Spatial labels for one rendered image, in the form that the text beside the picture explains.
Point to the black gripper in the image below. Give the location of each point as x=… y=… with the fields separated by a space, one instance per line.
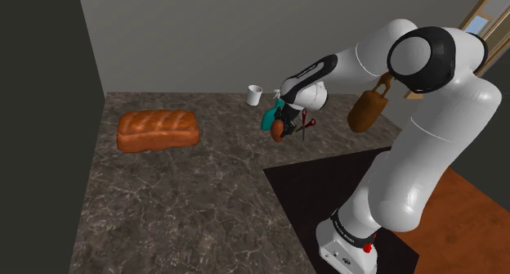
x=285 y=119

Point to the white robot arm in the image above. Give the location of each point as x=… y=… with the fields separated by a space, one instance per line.
x=430 y=153

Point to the small brown round object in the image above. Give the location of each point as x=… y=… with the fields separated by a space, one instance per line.
x=276 y=131

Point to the teal spray bottle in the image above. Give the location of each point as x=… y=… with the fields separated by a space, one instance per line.
x=268 y=119

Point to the white cup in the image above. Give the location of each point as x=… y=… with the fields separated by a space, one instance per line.
x=254 y=95

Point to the black robot stand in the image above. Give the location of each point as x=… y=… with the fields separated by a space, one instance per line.
x=318 y=185

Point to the brown bread loaf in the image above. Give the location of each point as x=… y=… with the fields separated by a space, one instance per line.
x=157 y=129

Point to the wooden framed window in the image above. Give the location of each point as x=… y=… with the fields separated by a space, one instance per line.
x=484 y=26

